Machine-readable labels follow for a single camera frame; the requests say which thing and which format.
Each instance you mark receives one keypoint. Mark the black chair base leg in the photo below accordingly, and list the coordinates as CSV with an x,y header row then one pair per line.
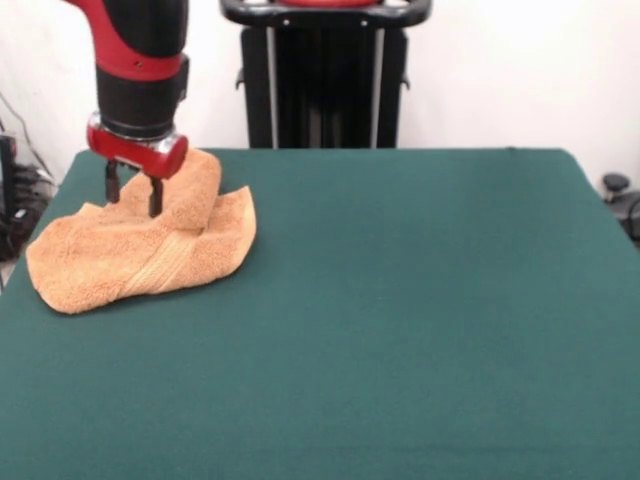
x,y
631,210

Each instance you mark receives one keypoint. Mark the black power strip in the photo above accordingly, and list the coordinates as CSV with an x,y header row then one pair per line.
x,y
30,187

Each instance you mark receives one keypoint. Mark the tan terry towel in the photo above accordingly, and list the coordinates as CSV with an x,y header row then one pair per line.
x,y
150,250

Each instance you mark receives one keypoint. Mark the red robot base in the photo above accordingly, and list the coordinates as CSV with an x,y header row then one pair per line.
x,y
325,2

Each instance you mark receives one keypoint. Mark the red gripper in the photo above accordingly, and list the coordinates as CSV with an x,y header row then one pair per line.
x,y
135,152

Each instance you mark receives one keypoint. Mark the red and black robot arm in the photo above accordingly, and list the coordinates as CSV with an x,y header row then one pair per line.
x,y
140,65

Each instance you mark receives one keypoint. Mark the black chair caster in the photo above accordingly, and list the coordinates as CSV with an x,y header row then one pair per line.
x,y
616,182

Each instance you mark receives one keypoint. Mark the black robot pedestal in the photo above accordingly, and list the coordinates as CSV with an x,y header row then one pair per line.
x,y
325,75

